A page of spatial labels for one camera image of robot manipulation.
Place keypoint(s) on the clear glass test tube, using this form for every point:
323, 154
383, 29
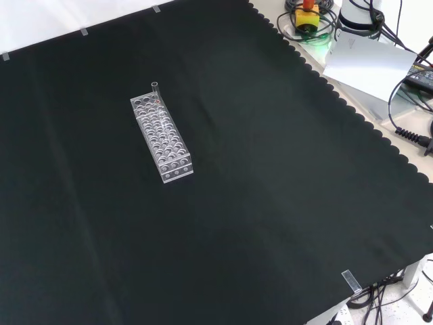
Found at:
155, 88

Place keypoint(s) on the black tripod leg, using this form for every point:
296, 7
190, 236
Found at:
425, 50

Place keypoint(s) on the yellow stop button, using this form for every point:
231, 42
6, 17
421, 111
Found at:
306, 16

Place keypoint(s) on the clear test tube rack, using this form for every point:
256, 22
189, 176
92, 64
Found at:
162, 142

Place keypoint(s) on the black power adapter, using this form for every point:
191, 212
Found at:
421, 75

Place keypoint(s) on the white power strip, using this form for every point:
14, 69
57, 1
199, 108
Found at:
340, 315

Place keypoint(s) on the black bench cloth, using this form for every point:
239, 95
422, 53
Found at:
236, 169

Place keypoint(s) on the white table leg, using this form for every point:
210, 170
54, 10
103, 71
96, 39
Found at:
411, 275

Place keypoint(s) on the clear tape strip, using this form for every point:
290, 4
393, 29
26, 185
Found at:
5, 56
350, 281
156, 9
84, 32

